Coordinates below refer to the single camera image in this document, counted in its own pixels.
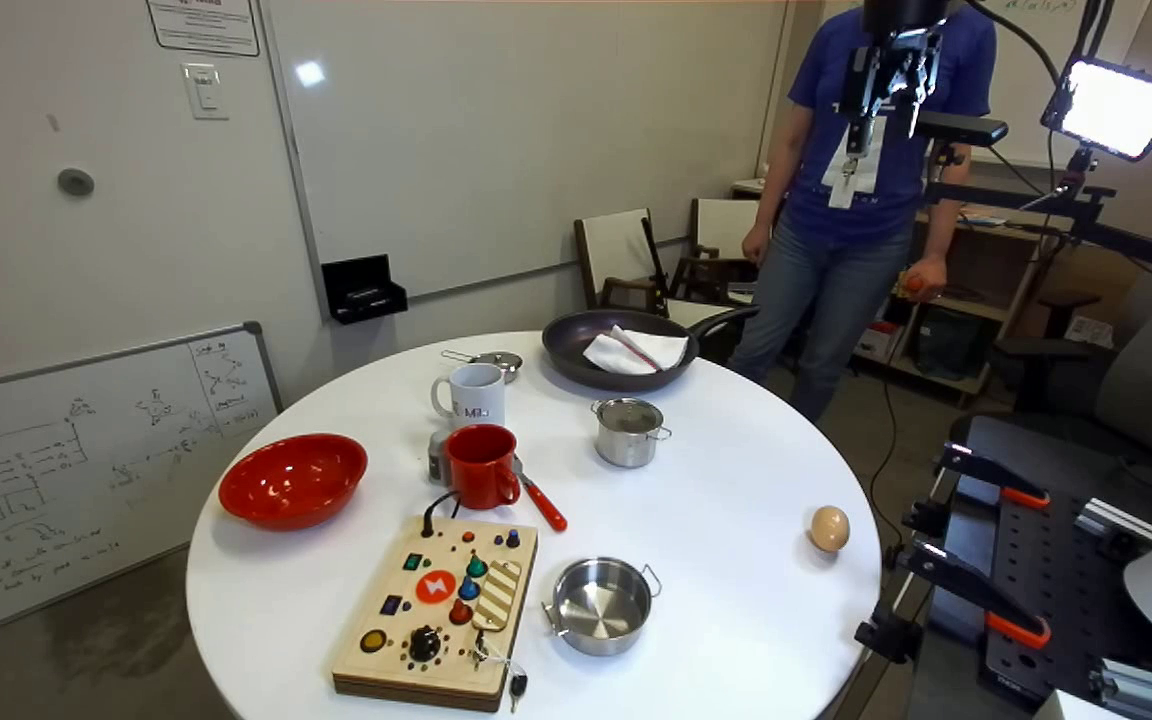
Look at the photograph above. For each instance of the black frying pan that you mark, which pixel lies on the black frying pan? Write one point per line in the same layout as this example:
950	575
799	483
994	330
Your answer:
571	348

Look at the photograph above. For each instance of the small orange ball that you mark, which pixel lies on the small orange ball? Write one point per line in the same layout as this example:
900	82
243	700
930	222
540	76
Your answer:
920	280

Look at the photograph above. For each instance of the black workbench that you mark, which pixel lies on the black workbench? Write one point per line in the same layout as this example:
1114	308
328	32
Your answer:
1081	561

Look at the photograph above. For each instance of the whiteboard leaning on wall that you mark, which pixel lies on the whiteboard leaning on wall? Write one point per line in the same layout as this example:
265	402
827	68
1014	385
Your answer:
83	467

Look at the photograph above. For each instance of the red bowl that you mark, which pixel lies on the red bowl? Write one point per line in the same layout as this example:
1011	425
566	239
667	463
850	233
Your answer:
291	483

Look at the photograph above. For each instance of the white paper wall sign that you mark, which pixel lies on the white paper wall sign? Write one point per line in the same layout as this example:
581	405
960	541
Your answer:
200	25

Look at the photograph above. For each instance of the person in blue shirt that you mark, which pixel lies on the person in blue shirt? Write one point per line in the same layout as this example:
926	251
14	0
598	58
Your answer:
869	201

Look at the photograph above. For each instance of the brown wooden egg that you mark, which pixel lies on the brown wooden egg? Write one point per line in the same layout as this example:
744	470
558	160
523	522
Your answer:
831	530

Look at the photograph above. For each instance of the red mug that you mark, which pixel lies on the red mug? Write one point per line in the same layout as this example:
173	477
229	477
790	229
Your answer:
483	467

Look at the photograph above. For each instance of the wooden busy board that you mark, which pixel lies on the wooden busy board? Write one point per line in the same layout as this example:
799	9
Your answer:
437	612

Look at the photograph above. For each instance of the white mug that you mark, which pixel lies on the white mug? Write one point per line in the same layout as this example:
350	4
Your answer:
478	394

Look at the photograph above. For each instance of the small metal strainer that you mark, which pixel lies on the small metal strainer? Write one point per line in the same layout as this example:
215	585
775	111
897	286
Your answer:
497	360

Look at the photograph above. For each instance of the small steel pot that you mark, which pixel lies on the small steel pot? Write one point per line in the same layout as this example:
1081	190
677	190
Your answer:
628	447

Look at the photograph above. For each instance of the white wall switch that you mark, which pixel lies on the white wall switch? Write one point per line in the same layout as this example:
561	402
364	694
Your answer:
206	91

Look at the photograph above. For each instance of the bright led light panel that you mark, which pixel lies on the bright led light panel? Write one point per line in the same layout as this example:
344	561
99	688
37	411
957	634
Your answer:
1114	107

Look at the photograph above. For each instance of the black wall tray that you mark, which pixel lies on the black wall tray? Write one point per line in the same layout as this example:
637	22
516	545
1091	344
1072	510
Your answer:
362	289

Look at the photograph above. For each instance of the wooden shelf rack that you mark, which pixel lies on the wooden shelf rack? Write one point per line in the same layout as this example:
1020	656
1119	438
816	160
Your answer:
990	293

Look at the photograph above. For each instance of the white folded cloth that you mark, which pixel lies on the white folded cloth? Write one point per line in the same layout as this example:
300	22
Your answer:
637	352

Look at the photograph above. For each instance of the round grey wall knob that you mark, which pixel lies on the round grey wall knob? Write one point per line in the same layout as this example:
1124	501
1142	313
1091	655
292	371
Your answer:
73	182

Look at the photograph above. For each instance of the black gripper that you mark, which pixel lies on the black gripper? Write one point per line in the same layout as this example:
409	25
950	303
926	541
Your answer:
897	67

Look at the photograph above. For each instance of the black stereo camera bar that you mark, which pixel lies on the black stereo camera bar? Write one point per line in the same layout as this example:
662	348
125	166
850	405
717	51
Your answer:
969	131

